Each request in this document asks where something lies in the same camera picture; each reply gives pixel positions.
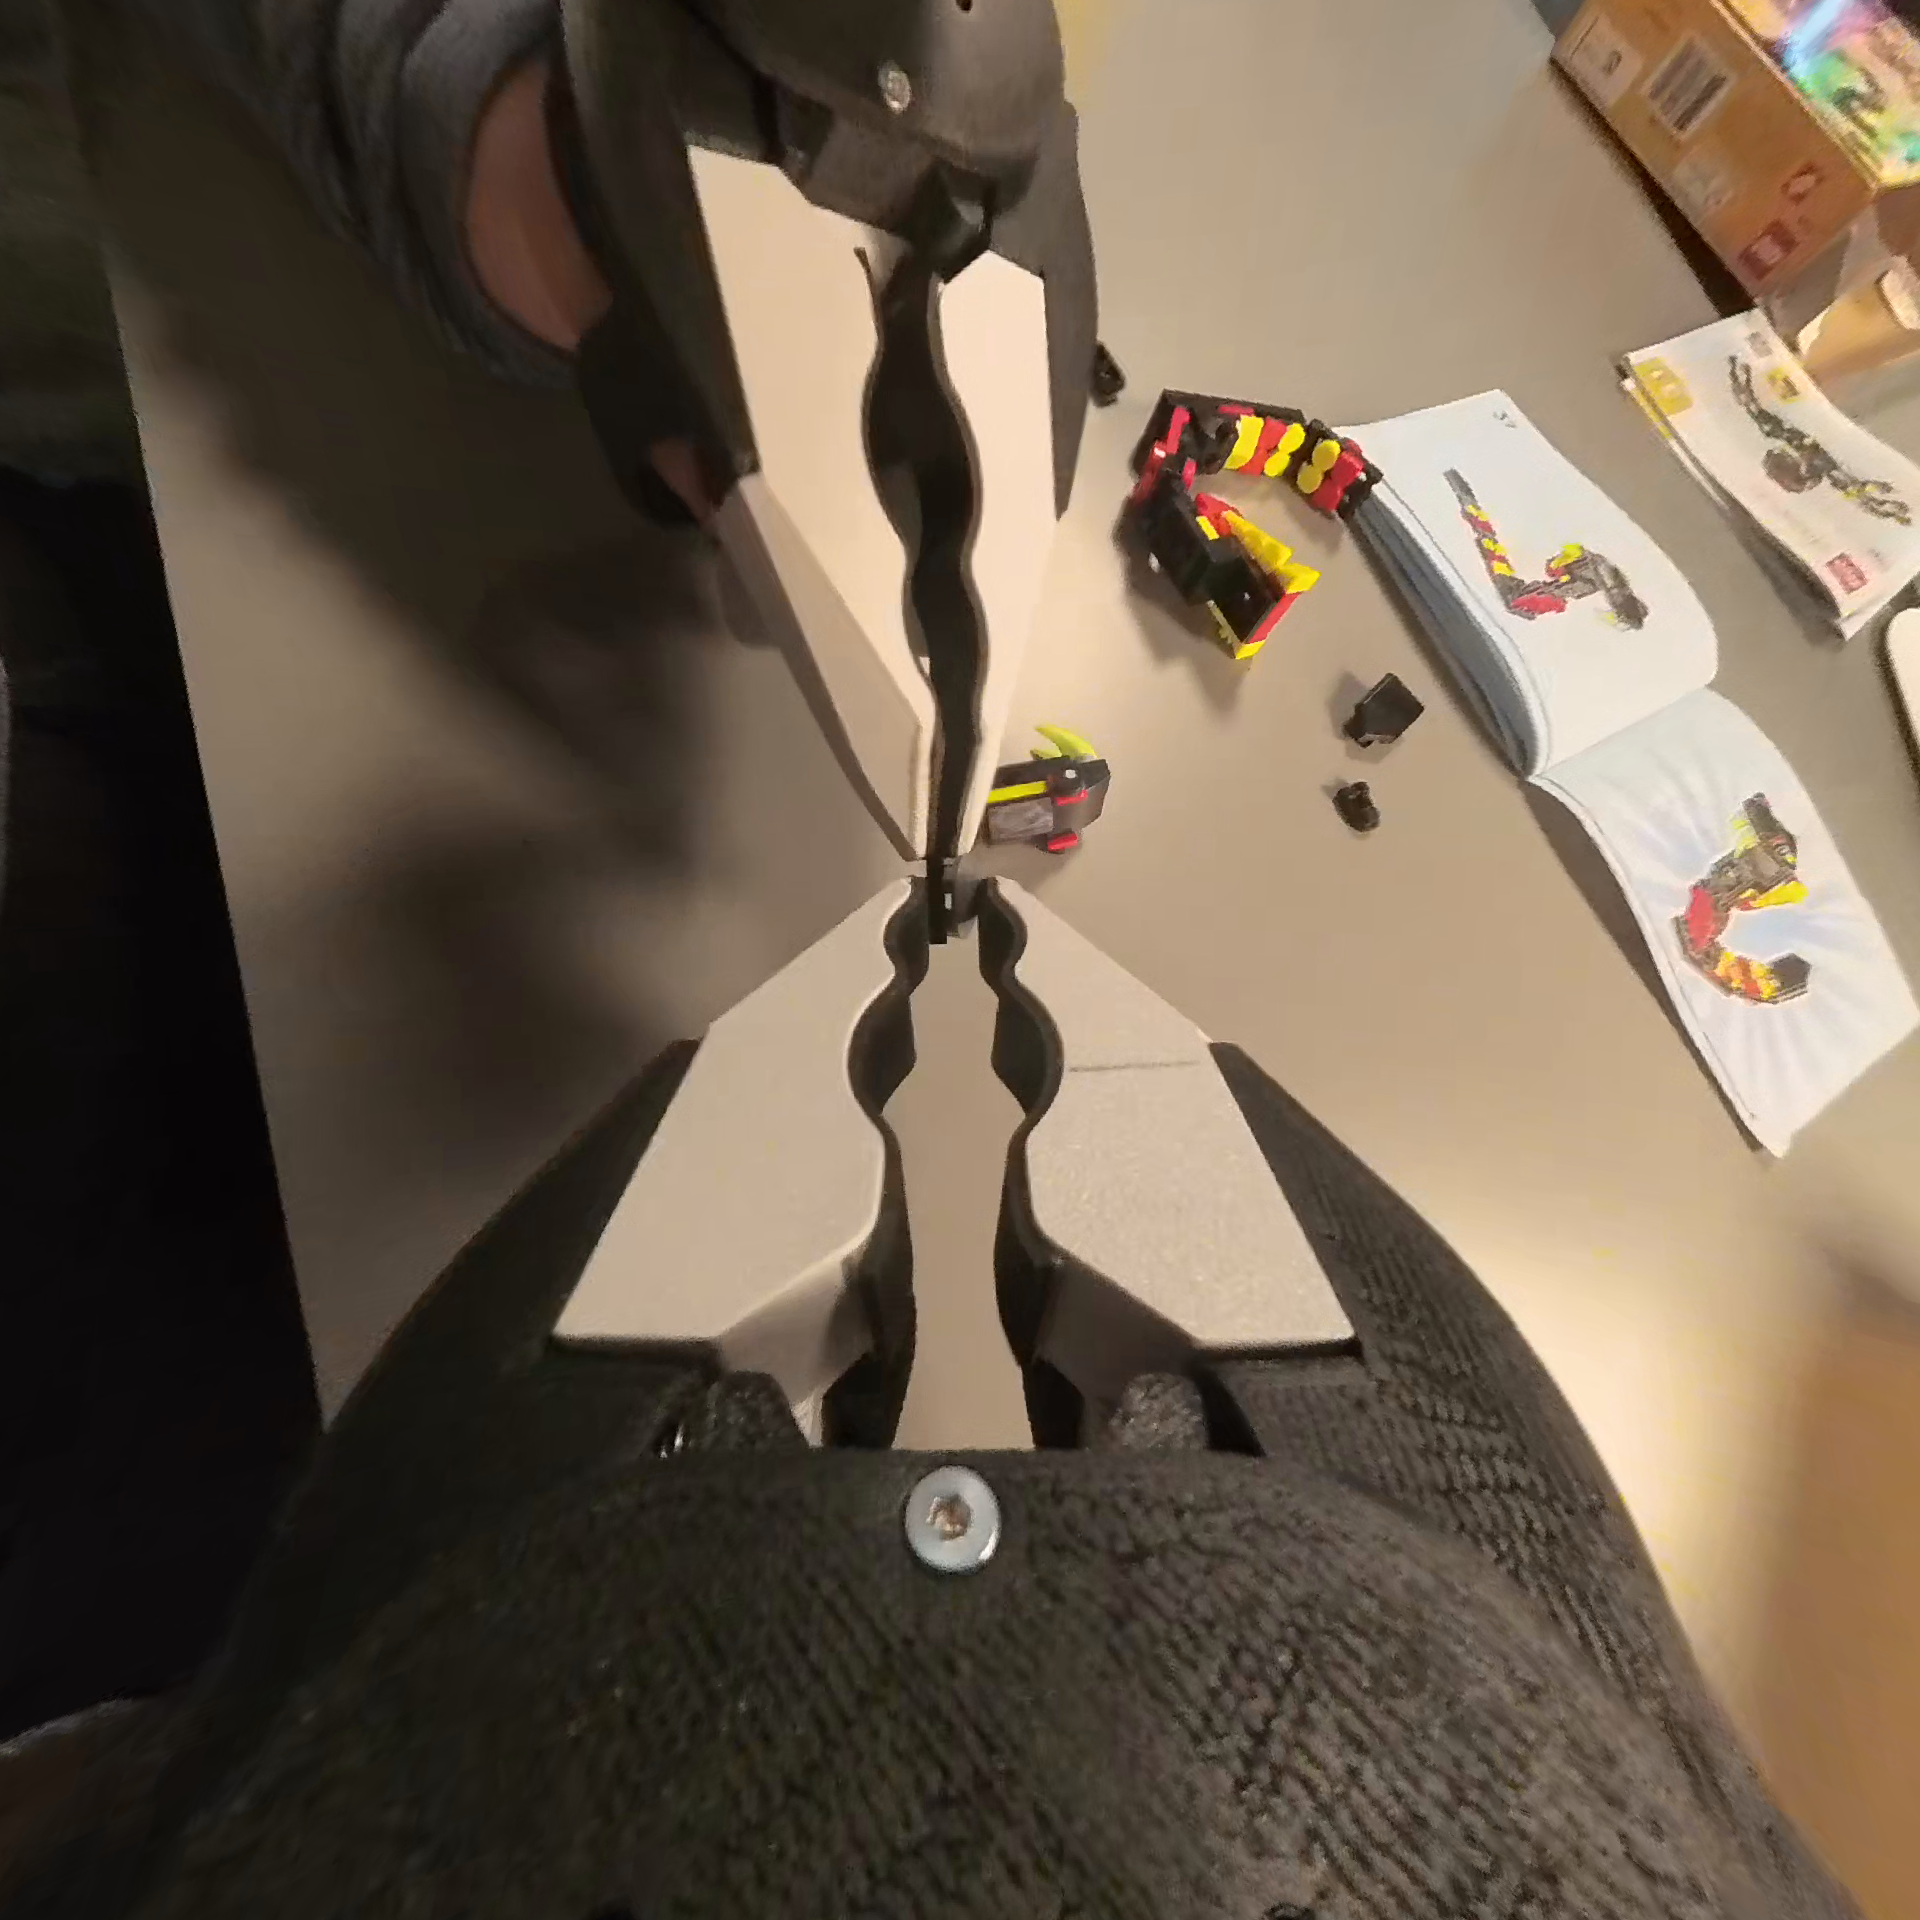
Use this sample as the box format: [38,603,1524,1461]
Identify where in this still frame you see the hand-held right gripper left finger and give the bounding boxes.
[554,880,924,1450]

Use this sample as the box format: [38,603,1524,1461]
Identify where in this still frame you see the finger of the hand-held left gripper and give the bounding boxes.
[929,251,1057,855]
[684,147,944,865]

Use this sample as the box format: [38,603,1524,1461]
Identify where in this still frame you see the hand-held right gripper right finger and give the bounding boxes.
[976,880,1355,1450]

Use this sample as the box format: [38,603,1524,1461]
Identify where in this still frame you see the red yellow toy brick arm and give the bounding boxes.
[1118,387,1385,664]

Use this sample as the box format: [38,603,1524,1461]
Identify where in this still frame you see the black toy brick green claws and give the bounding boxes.
[984,722,1116,858]

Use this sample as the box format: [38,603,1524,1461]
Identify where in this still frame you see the person's left forearm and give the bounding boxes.
[90,0,601,395]

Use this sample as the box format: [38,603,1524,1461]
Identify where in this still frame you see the person's left hand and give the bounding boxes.
[462,64,720,523]

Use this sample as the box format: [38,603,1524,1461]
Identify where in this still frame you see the open instruction booklet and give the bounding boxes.
[1343,392,1920,1156]

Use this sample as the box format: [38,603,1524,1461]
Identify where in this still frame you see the closed instruction booklet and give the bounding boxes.
[1617,306,1920,640]

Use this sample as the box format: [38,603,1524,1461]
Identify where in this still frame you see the open cardboard box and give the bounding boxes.
[1550,0,1920,377]

